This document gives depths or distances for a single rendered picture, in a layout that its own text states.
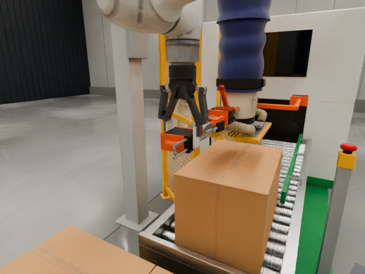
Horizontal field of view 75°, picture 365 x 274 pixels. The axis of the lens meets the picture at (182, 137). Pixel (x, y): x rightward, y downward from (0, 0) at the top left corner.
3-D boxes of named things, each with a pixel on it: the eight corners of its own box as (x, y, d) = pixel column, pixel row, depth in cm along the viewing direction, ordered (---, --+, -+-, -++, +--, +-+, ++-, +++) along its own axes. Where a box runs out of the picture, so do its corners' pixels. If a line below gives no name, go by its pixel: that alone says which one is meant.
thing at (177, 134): (175, 141, 76) (175, 126, 74) (196, 144, 72) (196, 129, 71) (161, 149, 69) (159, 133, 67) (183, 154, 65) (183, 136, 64)
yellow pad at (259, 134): (252, 123, 136) (253, 115, 134) (271, 125, 131) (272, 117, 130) (236, 141, 107) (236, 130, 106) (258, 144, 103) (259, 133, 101)
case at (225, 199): (215, 193, 168) (218, 139, 157) (275, 207, 151) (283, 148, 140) (174, 248, 117) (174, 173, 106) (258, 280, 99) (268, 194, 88)
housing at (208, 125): (195, 132, 86) (195, 120, 85) (212, 134, 83) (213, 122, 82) (186, 137, 80) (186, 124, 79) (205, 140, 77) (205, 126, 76)
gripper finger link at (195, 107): (186, 87, 67) (190, 85, 66) (201, 124, 68) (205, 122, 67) (180, 88, 64) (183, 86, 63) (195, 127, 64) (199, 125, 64)
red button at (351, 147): (338, 149, 121) (339, 142, 120) (354, 151, 118) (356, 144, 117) (339, 153, 116) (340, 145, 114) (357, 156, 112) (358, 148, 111)
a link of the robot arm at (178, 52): (176, 43, 68) (176, 65, 70) (158, 40, 60) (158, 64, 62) (205, 42, 64) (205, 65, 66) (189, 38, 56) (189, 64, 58)
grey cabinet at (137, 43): (143, 58, 194) (142, 18, 185) (149, 58, 191) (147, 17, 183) (126, 57, 177) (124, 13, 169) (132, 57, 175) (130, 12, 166)
